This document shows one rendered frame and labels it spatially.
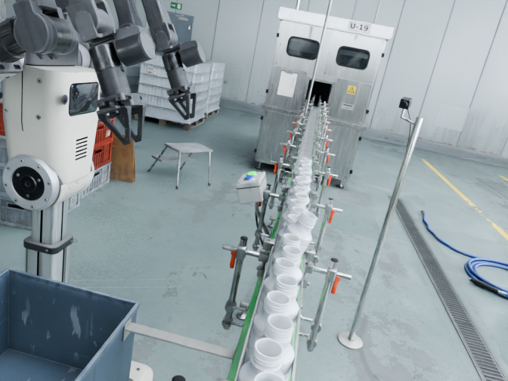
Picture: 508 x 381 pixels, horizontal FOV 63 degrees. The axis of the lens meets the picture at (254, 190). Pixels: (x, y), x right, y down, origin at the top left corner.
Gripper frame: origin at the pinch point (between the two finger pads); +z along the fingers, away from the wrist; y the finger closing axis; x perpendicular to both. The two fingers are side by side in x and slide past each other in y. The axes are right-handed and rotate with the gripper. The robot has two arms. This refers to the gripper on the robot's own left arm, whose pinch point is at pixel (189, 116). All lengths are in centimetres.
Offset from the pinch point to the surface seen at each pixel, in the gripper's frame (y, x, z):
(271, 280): -64, -24, 31
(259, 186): -2.6, -16.4, 27.1
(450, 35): 959, -391, -17
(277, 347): -85, -27, 31
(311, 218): -47, -33, 27
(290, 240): -49, -28, 30
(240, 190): -2.5, -10.1, 26.9
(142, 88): 587, 236, -68
